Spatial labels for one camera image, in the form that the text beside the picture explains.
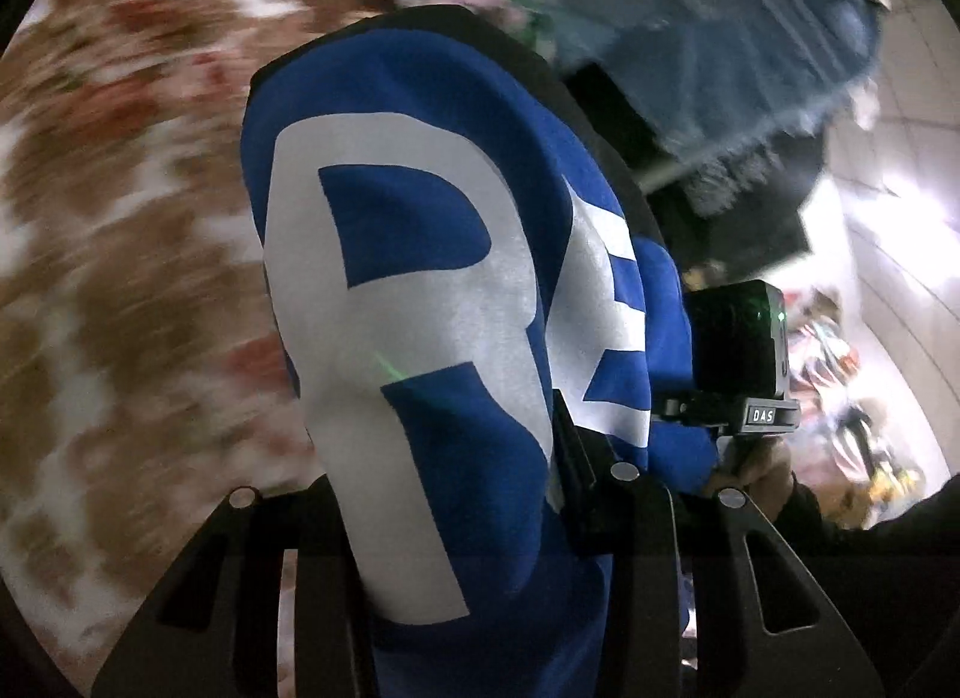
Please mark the person's right forearm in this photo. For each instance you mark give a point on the person's right forearm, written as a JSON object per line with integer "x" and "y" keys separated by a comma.
{"x": 862, "y": 544}

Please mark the green cloth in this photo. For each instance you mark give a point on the green cloth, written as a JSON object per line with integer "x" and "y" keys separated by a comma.
{"x": 536, "y": 8}

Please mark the blue denim garment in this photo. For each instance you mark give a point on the blue denim garment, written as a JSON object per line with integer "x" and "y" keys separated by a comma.
{"x": 712, "y": 31}

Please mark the blue and black sweatshirt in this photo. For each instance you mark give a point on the blue and black sweatshirt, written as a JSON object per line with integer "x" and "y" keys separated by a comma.
{"x": 420, "y": 106}

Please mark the pile of colourful clothes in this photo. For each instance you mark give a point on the pile of colourful clothes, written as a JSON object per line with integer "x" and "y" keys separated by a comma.
{"x": 847, "y": 428}

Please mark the person's right hand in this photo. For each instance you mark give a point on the person's right hand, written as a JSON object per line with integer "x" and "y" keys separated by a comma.
{"x": 765, "y": 473}

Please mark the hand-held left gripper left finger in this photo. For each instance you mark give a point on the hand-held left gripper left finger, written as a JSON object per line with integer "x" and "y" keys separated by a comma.
{"x": 322, "y": 608}

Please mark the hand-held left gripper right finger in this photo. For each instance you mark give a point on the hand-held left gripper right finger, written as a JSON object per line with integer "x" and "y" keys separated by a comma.
{"x": 577, "y": 477}

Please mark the black cloth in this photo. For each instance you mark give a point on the black cloth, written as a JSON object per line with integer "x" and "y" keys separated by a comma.
{"x": 739, "y": 229}

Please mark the floral blanket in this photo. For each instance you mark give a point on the floral blanket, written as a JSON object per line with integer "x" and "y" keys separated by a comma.
{"x": 112, "y": 218}

